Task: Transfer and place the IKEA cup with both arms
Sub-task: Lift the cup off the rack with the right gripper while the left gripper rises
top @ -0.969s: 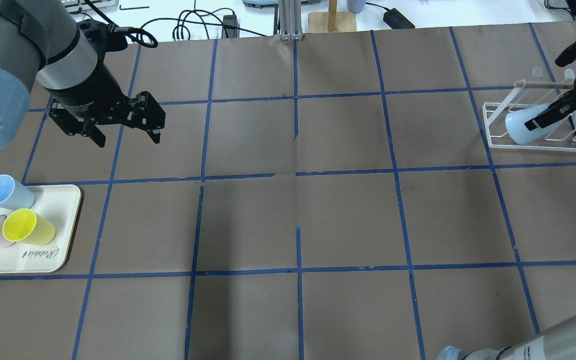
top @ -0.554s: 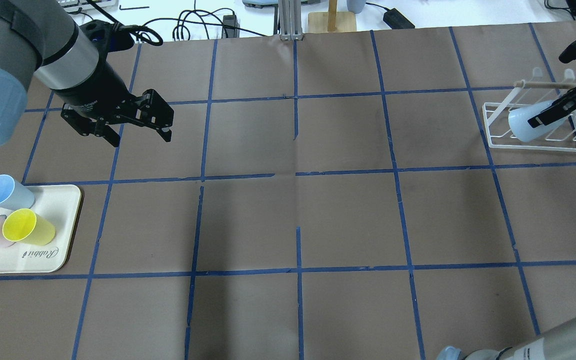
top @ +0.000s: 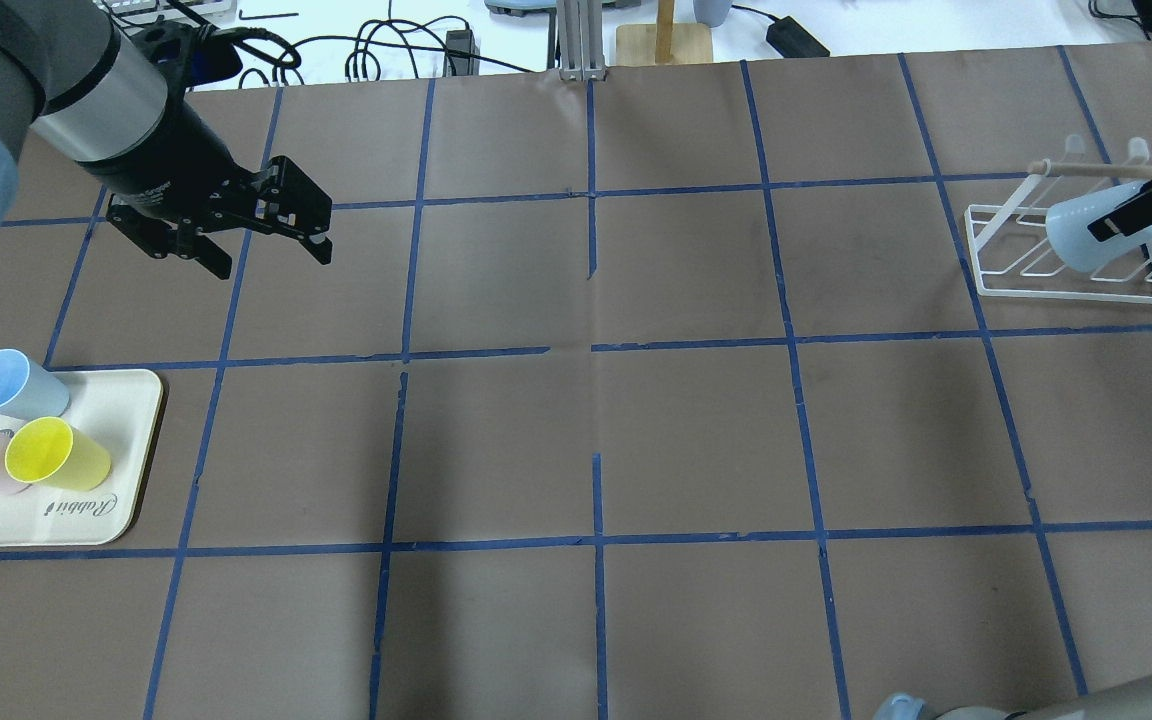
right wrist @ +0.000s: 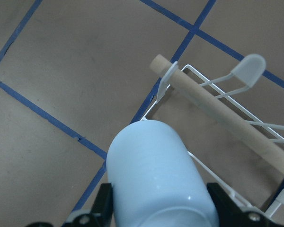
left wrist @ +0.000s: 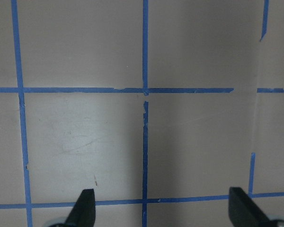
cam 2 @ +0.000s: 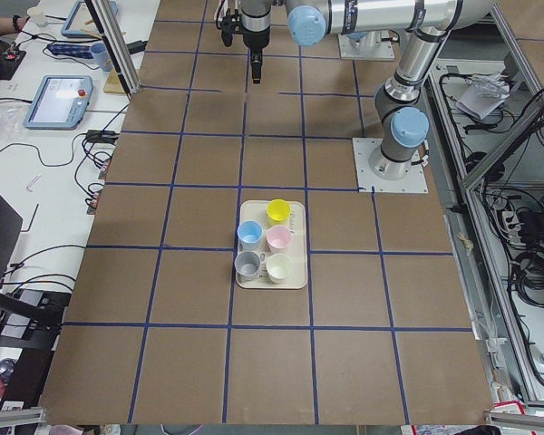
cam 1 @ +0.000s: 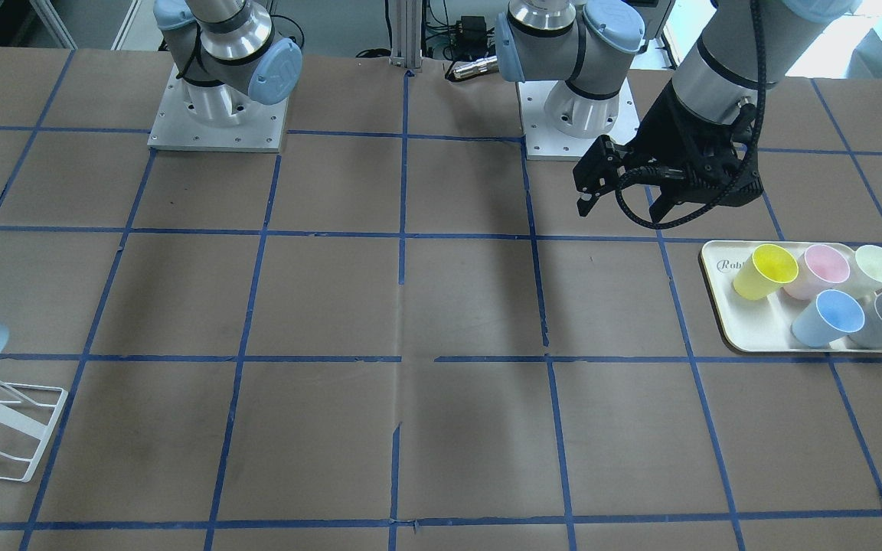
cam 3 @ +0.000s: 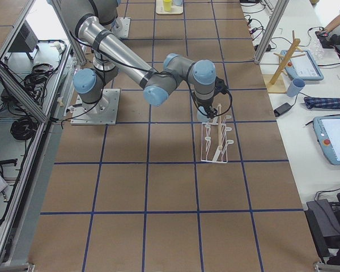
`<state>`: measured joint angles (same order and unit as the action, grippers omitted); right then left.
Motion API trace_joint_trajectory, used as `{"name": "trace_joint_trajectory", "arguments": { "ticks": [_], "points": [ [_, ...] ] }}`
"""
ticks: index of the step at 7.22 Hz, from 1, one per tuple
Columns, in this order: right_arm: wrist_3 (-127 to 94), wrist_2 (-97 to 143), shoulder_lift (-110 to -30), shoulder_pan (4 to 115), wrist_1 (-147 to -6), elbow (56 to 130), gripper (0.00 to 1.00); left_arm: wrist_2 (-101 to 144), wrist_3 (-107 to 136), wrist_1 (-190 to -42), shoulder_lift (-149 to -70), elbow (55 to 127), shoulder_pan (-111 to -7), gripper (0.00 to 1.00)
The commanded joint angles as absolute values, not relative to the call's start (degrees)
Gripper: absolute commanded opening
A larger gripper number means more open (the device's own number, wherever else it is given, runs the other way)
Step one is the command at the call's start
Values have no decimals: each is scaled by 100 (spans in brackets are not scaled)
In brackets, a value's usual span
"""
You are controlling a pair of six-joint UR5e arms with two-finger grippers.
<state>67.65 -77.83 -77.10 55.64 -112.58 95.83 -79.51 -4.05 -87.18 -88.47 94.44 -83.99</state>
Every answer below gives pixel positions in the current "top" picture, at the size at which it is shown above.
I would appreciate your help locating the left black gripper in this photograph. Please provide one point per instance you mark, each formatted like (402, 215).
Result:
(168, 162)

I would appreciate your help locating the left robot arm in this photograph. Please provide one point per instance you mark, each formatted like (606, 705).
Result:
(115, 104)

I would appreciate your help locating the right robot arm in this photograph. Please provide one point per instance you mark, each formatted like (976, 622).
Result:
(1129, 700)

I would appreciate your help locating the blue cup on tray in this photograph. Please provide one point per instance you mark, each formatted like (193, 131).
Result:
(28, 391)

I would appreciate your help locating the yellow cup on tray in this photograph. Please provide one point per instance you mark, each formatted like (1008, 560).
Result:
(50, 452)

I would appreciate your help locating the blue cup on desk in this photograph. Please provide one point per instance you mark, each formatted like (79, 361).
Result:
(711, 13)

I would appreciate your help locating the cream serving tray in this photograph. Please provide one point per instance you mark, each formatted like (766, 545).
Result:
(114, 415)

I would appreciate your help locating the black power adapter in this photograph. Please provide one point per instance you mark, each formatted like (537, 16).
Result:
(791, 40)

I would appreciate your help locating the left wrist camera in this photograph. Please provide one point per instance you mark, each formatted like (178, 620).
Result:
(189, 56)

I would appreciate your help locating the white wire cup rack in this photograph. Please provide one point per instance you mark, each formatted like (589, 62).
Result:
(1035, 244)

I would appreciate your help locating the aluminium frame post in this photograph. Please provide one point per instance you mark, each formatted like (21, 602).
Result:
(579, 41)

